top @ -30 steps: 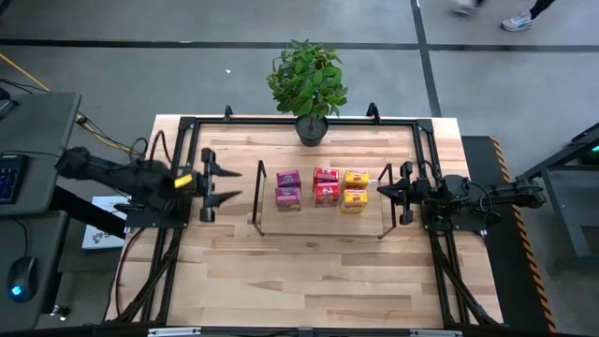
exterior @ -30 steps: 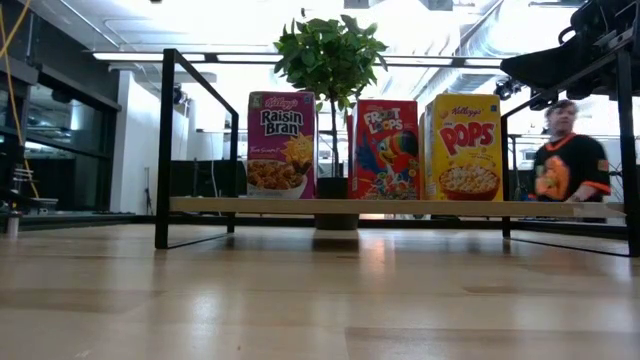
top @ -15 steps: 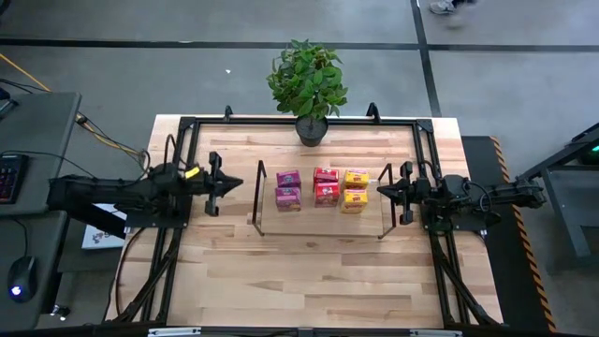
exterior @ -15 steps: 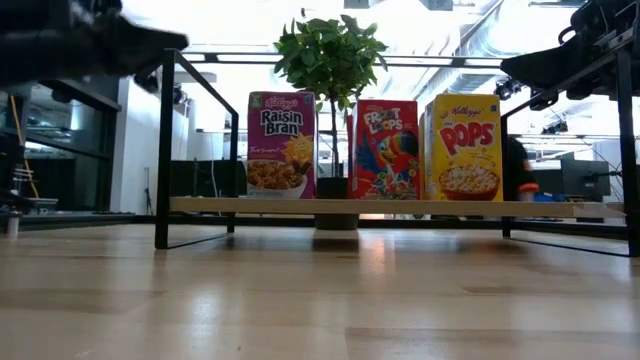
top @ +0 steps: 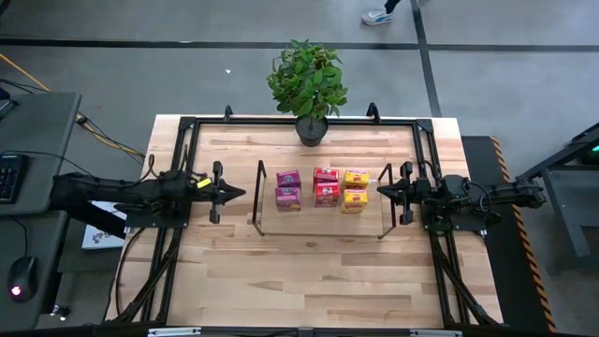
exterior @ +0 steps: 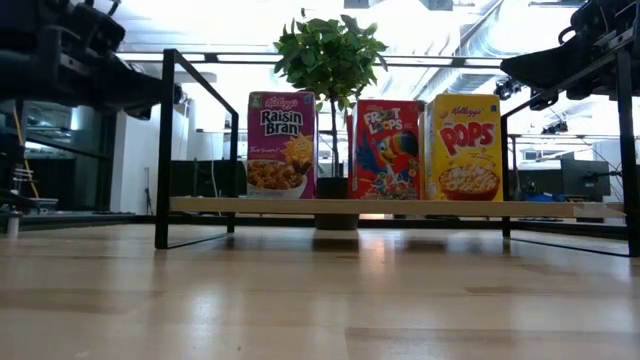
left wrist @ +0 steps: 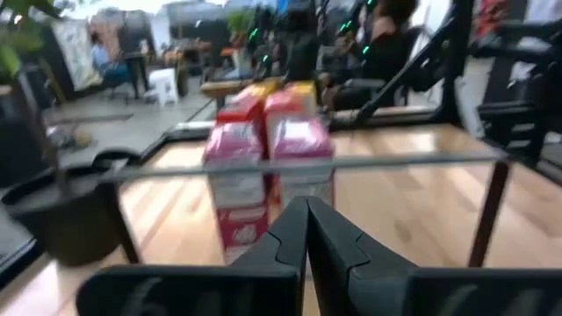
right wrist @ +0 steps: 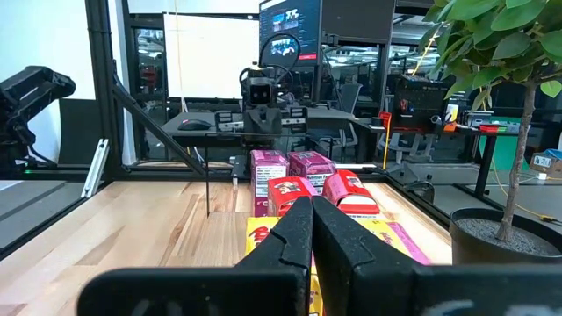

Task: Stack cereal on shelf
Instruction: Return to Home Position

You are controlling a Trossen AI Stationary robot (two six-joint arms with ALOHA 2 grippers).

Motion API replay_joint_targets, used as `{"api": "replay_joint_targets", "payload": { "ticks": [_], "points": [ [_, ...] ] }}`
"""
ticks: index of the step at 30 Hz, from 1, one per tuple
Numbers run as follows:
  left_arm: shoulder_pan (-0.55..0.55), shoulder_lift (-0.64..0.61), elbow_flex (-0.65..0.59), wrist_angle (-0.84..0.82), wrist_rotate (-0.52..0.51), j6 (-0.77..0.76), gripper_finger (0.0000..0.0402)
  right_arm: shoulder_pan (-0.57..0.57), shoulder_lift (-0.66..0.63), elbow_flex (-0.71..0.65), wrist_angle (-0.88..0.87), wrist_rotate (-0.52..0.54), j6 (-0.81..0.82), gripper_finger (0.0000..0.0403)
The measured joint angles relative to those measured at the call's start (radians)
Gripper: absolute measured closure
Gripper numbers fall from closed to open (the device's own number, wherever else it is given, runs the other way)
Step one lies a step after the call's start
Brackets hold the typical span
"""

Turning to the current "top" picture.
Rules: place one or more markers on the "black device with green light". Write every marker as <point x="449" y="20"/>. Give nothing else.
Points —
<point x="592" y="154"/>

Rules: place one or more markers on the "black backlit keyboard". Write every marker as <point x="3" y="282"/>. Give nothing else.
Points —
<point x="11" y="180"/>

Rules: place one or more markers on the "silver aluminium bracket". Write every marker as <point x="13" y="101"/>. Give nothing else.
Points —
<point x="173" y="332"/>
<point x="435" y="333"/>

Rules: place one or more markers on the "black metal stand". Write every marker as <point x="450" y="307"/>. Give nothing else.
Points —
<point x="564" y="210"/>

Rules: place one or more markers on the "white printed box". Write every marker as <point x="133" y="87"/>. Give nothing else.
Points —
<point x="100" y="238"/>

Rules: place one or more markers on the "black desk device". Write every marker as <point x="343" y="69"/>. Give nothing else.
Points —
<point x="5" y="105"/>

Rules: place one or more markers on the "wooden shelf with black frame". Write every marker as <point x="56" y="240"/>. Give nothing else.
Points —
<point x="309" y="220"/>

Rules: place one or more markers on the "person's leg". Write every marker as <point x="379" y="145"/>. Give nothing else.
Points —
<point x="392" y="4"/>

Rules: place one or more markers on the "black aluminium rig frame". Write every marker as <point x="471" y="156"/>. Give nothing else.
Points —
<point x="234" y="121"/>

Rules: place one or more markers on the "purple cereal box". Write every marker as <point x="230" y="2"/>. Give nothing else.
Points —
<point x="288" y="179"/>
<point x="287" y="199"/>

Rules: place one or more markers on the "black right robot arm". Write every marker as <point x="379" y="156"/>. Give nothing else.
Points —
<point x="515" y="194"/>

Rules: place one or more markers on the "grey desk top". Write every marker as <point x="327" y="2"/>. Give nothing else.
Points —
<point x="42" y="281"/>
<point x="42" y="140"/>

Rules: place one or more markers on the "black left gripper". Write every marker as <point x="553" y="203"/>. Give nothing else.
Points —
<point x="201" y="192"/>

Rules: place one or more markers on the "person's shoe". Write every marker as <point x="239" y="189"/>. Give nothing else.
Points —
<point x="376" y="18"/>

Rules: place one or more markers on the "black computer mouse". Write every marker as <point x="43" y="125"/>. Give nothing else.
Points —
<point x="22" y="276"/>

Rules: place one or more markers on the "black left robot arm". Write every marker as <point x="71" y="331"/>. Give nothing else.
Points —
<point x="107" y="192"/>

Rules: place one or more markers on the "black mat with hazard stripe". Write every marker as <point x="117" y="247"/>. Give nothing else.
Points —
<point x="505" y="281"/>

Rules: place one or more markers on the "green plant in black pot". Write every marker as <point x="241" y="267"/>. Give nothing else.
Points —
<point x="306" y="84"/>

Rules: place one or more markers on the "red Froot Loops cereal box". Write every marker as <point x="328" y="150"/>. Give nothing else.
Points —
<point x="325" y="175"/>
<point x="326" y="194"/>

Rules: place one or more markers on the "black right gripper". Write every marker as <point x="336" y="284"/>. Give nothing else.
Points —
<point x="421" y="192"/>

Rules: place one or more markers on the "yellow cereal box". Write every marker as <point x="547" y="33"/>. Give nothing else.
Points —
<point x="354" y="200"/>
<point x="355" y="179"/>

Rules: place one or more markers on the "shiny desk caster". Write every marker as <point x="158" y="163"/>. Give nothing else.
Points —
<point x="61" y="311"/>

